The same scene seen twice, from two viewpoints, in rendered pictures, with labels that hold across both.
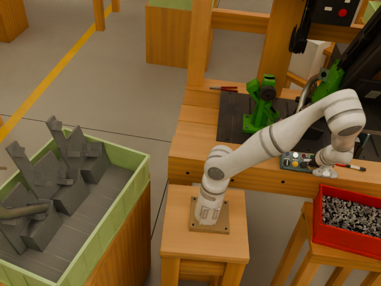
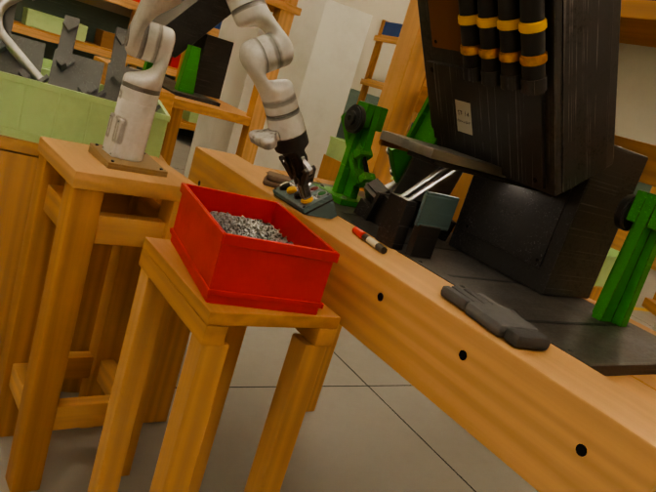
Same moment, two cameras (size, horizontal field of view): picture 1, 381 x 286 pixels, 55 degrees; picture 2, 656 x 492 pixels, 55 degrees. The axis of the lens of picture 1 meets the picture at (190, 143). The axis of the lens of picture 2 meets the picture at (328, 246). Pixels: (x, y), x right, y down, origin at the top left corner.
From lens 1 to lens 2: 1.84 m
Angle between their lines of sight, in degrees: 51
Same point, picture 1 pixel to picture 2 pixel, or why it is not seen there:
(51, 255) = not seen: outside the picture
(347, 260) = (165, 266)
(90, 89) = not seen: hidden behind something
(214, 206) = (118, 111)
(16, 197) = (27, 47)
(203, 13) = (398, 70)
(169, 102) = not seen: hidden behind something
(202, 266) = (56, 199)
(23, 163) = (65, 40)
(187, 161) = (205, 158)
